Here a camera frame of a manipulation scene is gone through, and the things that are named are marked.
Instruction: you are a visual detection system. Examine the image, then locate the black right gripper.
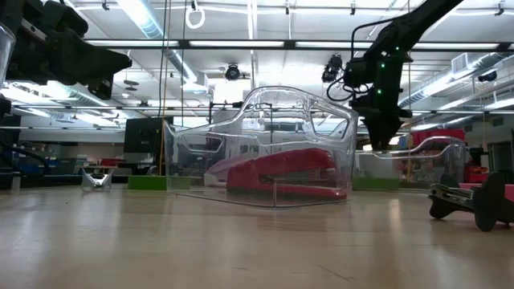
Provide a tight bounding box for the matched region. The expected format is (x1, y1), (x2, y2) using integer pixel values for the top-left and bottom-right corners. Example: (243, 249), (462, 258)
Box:
(349, 95), (414, 152)

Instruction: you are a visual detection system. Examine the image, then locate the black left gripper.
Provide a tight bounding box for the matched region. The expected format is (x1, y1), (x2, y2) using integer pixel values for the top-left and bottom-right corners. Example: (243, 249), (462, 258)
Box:
(0, 0), (133, 101)

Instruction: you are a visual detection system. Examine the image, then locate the red stapler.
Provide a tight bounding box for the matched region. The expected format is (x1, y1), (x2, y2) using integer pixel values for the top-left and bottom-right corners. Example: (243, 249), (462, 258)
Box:
(226, 147), (349, 201)

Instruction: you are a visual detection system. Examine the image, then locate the silver staple remover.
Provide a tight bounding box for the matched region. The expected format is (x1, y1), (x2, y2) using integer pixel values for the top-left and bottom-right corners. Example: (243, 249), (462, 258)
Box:
(80, 167), (116, 192)

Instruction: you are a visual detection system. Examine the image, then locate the clear plastic bin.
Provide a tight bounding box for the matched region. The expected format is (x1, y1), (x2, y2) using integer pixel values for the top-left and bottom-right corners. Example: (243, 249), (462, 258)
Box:
(0, 22), (18, 89)
(163, 85), (360, 209)
(355, 135), (470, 190)

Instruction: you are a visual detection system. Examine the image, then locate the black monitor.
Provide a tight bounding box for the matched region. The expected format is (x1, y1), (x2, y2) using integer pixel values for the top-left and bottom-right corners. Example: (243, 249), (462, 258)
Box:
(123, 116), (174, 153)

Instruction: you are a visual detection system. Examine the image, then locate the black overhead rig beam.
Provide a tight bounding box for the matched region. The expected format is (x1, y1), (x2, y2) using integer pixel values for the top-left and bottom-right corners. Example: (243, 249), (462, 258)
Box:
(84, 39), (514, 51)

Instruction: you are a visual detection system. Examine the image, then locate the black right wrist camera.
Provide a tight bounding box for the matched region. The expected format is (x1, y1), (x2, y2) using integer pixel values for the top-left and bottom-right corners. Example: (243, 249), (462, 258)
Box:
(344, 58), (377, 88)

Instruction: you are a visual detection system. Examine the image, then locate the silver ventilation duct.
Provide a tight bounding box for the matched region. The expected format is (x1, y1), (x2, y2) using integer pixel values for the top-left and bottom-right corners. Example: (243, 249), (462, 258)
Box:
(116, 0), (210, 93)

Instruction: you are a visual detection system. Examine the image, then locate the hanging yellow cable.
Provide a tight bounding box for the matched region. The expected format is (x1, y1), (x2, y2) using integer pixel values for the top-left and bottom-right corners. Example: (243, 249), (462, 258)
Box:
(158, 0), (173, 177)

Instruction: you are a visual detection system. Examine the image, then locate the black overhead camera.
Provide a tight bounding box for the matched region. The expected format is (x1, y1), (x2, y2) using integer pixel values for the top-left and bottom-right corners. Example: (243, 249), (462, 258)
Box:
(320, 55), (345, 84)

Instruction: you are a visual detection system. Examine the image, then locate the white hanging ring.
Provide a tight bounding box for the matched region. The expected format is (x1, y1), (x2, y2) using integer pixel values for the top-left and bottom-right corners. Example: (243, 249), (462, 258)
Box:
(185, 6), (206, 30)

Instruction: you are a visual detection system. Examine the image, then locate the round black ceiling camera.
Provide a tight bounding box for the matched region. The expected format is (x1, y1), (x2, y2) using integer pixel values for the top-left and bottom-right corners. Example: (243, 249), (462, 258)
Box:
(224, 63), (241, 81)

